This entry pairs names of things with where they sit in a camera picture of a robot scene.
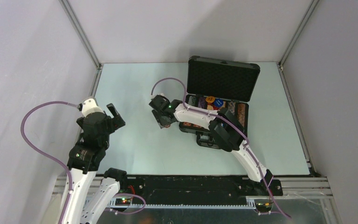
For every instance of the black poker set case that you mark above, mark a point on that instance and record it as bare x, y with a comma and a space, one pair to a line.
223, 79

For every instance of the blue round dealer button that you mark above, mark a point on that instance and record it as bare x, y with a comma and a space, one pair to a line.
218, 103

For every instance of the blue orange chip stack row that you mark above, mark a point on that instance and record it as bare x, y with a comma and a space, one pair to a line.
231, 107

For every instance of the orange round button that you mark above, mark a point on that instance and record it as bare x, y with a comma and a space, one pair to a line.
210, 99

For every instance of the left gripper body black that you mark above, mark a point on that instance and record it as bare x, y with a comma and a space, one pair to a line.
111, 129

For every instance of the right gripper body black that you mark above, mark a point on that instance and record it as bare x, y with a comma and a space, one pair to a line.
161, 121

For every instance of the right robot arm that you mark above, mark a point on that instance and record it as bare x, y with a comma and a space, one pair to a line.
225, 129

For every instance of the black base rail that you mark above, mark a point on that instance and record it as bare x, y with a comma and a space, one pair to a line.
189, 190

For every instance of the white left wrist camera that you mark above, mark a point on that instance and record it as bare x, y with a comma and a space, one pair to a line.
89, 106

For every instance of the dark orange chip stack row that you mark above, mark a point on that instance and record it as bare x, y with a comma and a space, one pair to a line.
241, 114

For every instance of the purple chip stack row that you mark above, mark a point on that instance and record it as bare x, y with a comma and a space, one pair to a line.
202, 103

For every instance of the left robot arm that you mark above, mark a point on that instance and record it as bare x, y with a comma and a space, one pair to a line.
83, 164

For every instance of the green chip stack row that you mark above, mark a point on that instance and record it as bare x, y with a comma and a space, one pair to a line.
192, 101

